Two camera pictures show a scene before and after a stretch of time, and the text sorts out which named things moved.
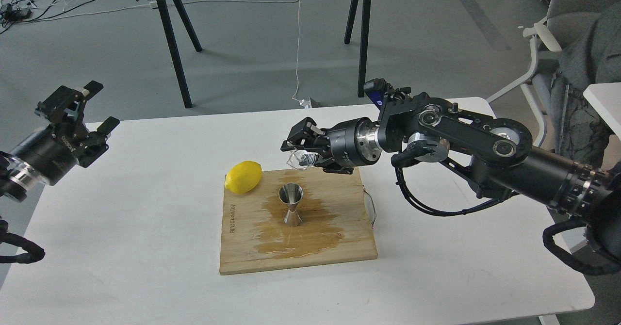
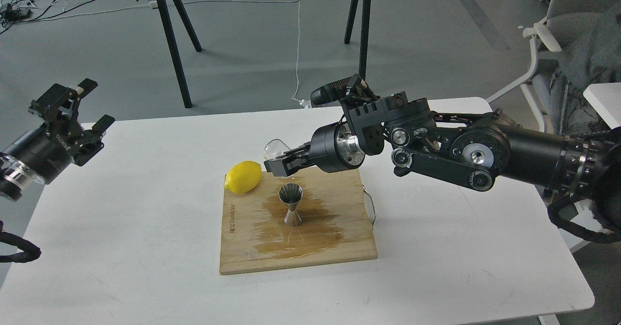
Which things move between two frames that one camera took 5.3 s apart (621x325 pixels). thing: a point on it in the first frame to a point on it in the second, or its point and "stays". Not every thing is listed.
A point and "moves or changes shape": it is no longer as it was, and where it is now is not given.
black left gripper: [50, 154] stays
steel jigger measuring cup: [291, 193] stays
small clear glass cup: [301, 160] moves or changes shape
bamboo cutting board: [333, 210] stays
